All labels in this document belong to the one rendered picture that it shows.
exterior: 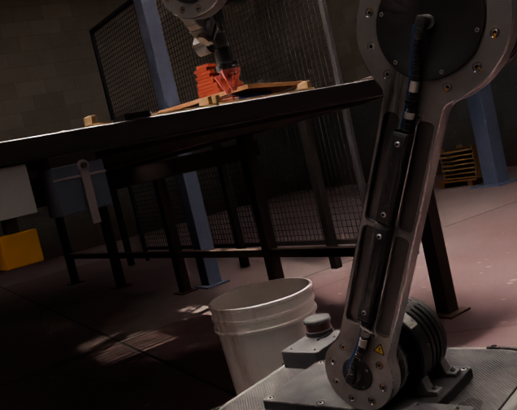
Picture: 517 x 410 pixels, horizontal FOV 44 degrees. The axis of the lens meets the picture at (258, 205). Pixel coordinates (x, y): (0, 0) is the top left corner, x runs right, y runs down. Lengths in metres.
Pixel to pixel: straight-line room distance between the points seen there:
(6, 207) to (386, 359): 0.95
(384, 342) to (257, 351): 0.66
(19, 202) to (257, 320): 0.66
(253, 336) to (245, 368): 0.10
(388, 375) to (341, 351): 0.10
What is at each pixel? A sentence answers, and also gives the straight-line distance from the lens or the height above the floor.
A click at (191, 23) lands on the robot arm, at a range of 2.20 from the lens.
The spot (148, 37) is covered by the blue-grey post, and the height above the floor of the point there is 1.60.
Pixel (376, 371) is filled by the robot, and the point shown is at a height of 0.34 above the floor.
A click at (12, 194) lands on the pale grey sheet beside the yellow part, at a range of 1.63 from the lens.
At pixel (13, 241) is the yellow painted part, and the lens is 1.60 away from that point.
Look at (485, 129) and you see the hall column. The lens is 6.11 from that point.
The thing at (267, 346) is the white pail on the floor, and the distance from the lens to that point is 1.74.
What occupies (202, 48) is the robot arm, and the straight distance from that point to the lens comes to 2.31.
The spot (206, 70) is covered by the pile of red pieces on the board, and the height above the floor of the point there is 1.18.
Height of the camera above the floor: 0.75
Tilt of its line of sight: 4 degrees down
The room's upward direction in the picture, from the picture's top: 13 degrees counter-clockwise
